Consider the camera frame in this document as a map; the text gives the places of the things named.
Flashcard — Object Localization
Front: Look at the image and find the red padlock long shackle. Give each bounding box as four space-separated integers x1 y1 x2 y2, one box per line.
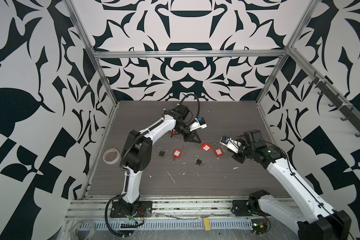
213 143 224 157

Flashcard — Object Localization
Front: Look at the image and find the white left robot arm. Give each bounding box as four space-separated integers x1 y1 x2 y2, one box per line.
115 104 207 216

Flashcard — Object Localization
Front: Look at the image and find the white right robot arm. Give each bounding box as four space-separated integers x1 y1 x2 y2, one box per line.
220 130 353 240

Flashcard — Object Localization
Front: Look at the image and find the red padlock with key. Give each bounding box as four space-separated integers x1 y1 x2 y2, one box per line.
200 141 212 152

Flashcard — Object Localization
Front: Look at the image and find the red padlock far left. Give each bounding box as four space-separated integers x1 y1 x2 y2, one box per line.
170 130 181 141

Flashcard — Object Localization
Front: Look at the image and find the red padlock lower left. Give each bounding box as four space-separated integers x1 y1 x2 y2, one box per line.
171 145 188 163

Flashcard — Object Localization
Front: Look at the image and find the small black padlock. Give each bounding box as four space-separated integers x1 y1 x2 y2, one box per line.
194 155 203 166
157 148 167 157

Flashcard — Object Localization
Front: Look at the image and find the yellow tape piece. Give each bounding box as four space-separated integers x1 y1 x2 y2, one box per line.
203 217 211 231

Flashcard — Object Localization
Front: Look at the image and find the tape roll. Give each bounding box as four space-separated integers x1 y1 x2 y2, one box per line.
103 149 121 165

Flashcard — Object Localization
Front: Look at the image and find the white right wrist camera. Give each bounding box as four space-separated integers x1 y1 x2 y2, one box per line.
220 136 242 154

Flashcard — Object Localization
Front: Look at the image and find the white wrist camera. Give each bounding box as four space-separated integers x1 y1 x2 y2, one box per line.
220 136 242 154
190 117 207 132

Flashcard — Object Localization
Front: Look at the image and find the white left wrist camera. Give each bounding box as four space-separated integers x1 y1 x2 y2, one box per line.
190 117 207 132

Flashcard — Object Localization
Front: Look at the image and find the aluminium cage frame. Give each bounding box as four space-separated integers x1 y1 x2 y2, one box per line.
62 0 360 199

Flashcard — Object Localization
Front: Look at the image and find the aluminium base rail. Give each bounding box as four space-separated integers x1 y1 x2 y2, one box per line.
62 196 301 232

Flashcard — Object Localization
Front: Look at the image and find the wall hook rack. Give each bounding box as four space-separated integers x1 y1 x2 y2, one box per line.
309 72 360 138

